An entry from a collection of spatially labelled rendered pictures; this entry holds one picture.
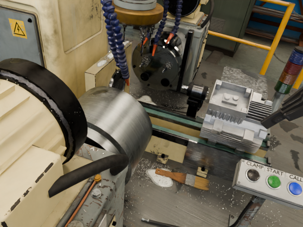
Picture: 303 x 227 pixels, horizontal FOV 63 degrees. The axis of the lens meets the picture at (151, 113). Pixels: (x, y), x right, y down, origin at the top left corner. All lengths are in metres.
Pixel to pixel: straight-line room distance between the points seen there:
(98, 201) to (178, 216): 0.46
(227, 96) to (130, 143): 0.38
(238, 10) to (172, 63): 2.94
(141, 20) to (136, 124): 0.30
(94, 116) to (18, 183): 0.34
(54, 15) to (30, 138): 0.52
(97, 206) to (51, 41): 0.53
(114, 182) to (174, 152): 0.53
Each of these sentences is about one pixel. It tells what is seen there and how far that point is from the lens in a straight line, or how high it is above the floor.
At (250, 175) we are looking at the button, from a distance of 0.68.
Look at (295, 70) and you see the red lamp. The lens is 1.14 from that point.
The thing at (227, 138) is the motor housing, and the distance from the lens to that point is 0.88.
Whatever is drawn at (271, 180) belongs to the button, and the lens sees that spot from 0.69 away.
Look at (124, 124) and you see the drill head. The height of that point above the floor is 1.14.
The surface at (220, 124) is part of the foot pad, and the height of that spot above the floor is 1.04.
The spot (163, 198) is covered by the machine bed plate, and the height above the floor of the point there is 0.80.
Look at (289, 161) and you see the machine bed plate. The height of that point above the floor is 0.80.
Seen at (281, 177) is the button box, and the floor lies 1.07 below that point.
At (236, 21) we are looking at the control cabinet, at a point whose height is 0.54.
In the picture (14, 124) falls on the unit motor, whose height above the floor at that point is 1.34.
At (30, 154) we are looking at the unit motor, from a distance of 0.32.
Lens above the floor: 1.54
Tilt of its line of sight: 38 degrees down
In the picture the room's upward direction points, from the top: 8 degrees clockwise
